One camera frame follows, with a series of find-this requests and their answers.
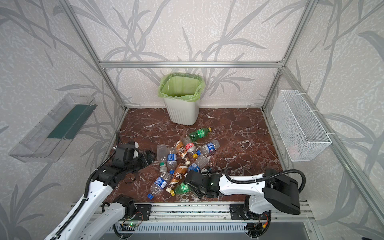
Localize clear acrylic wall shelf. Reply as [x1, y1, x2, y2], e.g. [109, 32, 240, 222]
[9, 94, 97, 163]

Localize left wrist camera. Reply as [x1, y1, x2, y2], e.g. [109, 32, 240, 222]
[111, 141, 139, 168]

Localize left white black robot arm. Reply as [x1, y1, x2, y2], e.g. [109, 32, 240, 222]
[46, 166, 138, 240]

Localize green plastic bin liner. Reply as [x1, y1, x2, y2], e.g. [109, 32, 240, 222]
[158, 73, 206, 102]

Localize brown coffee bottle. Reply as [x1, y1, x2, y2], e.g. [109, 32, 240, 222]
[175, 141, 191, 167]
[166, 163, 188, 196]

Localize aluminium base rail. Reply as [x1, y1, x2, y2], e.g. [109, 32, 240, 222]
[89, 201, 316, 224]

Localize green soda bottle yellow cap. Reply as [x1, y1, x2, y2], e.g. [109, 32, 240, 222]
[189, 128, 212, 142]

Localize water bottle blue label front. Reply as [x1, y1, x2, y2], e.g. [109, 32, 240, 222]
[147, 172, 171, 200]

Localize clear bottle green cap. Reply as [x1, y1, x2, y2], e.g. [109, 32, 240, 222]
[157, 145, 168, 173]

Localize white ribbed trash bin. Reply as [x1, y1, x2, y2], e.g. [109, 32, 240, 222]
[164, 98, 200, 126]

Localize clear bottle red label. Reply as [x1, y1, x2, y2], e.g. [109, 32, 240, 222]
[182, 135, 197, 155]

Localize white wire mesh basket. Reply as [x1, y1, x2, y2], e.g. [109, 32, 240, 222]
[271, 90, 332, 162]

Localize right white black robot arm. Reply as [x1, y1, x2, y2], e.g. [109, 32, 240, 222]
[184, 169, 306, 215]

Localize brown coffee bottle lower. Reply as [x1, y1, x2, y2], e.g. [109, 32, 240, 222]
[166, 163, 188, 196]

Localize water bottle blue label upright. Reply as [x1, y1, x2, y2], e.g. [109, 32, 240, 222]
[167, 147, 178, 175]

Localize brown coffee bottle upper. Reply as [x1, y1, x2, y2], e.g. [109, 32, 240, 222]
[175, 141, 191, 167]

